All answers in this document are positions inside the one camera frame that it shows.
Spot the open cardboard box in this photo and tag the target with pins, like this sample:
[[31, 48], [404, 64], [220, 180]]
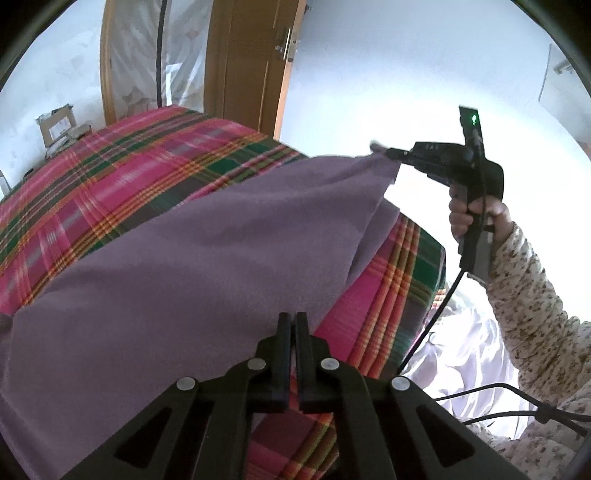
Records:
[[55, 127]]

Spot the person's right hand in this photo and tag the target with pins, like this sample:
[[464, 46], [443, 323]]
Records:
[[498, 221]]

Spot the white bedsheet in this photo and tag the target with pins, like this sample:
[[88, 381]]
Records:
[[466, 341]]

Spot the pink green plaid blanket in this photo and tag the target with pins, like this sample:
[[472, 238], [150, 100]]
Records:
[[115, 175]]

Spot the wooden door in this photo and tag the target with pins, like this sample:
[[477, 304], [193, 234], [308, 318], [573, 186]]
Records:
[[249, 69]]

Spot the translucent wall panel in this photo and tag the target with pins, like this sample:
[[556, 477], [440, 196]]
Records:
[[554, 69]]

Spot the purple sweater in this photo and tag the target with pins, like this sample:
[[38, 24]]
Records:
[[184, 258]]

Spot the white box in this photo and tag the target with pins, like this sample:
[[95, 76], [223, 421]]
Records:
[[3, 182]]

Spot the wooden door frame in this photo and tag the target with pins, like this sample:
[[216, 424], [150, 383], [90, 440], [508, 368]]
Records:
[[108, 69]]

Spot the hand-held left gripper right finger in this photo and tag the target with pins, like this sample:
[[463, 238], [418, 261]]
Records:
[[303, 364]]

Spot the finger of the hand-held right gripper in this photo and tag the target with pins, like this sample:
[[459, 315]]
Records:
[[399, 154]]

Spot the person's right forearm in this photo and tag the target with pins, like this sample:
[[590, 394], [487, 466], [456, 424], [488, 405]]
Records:
[[521, 295]]

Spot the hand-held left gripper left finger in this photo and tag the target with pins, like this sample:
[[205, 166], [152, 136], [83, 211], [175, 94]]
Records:
[[284, 364]]

